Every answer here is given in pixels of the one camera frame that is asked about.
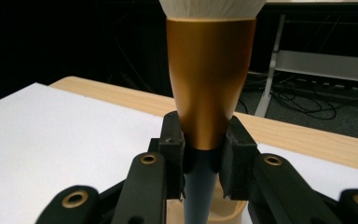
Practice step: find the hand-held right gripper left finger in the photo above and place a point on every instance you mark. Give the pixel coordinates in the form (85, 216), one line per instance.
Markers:
(174, 155)

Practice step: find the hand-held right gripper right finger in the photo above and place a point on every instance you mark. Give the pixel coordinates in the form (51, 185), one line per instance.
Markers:
(237, 161)

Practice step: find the tan paper bag holder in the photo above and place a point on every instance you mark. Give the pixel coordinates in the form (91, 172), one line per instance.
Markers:
(227, 211)

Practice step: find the gold and dark makeup brush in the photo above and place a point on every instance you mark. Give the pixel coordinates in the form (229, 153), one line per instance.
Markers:
(209, 77)

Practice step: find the white table sheet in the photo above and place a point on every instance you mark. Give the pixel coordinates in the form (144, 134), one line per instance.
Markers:
(59, 140)

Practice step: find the grey metal stand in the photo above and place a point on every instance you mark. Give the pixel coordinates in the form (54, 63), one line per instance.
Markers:
(323, 65)

